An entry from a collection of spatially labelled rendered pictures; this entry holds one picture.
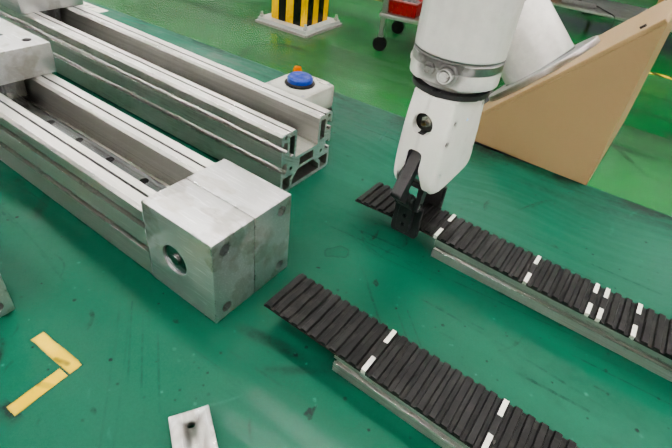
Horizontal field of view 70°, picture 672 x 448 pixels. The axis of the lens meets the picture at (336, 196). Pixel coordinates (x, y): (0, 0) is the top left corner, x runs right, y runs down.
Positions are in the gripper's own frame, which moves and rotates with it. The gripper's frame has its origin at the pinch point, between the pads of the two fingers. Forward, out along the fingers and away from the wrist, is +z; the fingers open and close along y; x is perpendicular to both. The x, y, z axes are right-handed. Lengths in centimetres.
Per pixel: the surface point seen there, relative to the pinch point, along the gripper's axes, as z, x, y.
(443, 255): 3.0, -4.8, -1.9
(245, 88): -3.9, 29.7, 2.3
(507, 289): 3.1, -12.3, -1.9
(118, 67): -3.1, 48.2, -5.0
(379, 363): 0.8, -7.1, -19.9
